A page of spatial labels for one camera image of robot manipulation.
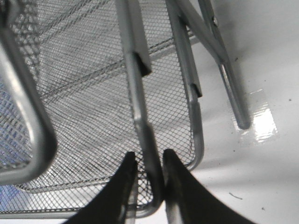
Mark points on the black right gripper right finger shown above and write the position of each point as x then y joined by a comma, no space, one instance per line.
187,201

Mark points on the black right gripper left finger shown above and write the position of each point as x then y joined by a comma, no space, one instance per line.
117,201

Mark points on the clear tape patch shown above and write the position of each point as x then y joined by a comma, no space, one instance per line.
262,128

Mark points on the silver rack frame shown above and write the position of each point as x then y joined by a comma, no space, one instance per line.
182,14

